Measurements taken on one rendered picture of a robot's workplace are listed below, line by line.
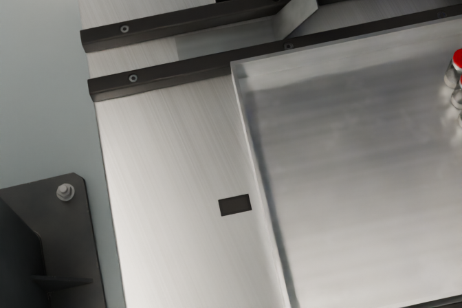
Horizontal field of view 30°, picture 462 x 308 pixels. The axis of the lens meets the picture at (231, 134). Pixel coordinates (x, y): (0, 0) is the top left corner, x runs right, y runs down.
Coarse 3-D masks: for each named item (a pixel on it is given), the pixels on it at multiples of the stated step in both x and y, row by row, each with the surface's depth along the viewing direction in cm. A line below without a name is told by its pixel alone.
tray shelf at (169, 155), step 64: (128, 0) 90; (192, 0) 89; (384, 0) 88; (448, 0) 88; (128, 64) 87; (128, 128) 84; (192, 128) 84; (128, 192) 82; (192, 192) 81; (256, 192) 81; (128, 256) 79; (192, 256) 79; (256, 256) 79
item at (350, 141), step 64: (256, 64) 83; (320, 64) 86; (384, 64) 85; (448, 64) 85; (256, 128) 83; (320, 128) 83; (384, 128) 83; (448, 128) 82; (320, 192) 81; (384, 192) 80; (448, 192) 80; (320, 256) 78; (384, 256) 78; (448, 256) 78
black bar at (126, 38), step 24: (240, 0) 87; (264, 0) 87; (288, 0) 86; (336, 0) 88; (120, 24) 86; (144, 24) 86; (168, 24) 86; (192, 24) 86; (216, 24) 87; (96, 48) 87
